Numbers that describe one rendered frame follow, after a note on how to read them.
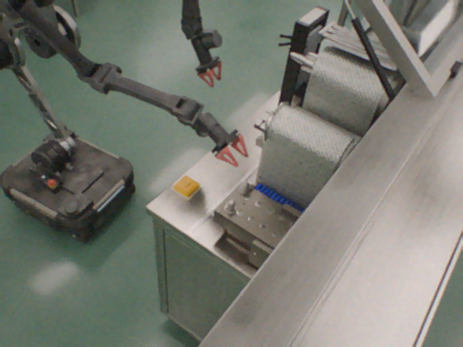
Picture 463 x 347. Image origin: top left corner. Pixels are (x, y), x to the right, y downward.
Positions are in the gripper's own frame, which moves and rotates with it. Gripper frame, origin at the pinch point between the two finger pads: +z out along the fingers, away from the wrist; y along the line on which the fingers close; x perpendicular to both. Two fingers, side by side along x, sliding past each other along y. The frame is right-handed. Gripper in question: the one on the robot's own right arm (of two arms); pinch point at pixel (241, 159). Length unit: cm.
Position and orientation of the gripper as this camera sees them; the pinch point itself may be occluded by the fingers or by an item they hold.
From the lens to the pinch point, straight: 146.5
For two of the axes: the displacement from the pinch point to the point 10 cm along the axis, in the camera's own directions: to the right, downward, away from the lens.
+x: 4.4, -3.7, -8.2
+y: -6.0, 5.6, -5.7
